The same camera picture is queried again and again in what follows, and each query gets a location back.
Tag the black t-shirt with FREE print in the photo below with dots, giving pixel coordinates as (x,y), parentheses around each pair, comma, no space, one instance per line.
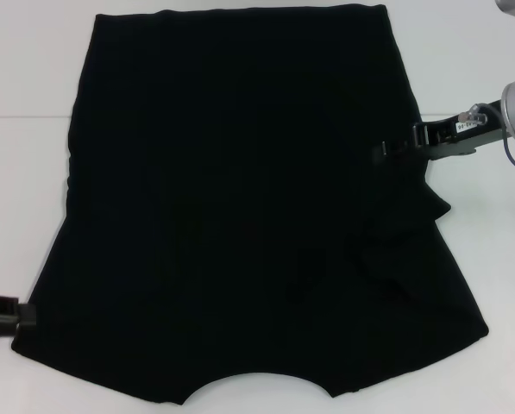
(222,207)

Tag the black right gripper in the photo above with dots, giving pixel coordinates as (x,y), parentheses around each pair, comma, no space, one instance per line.
(468,138)

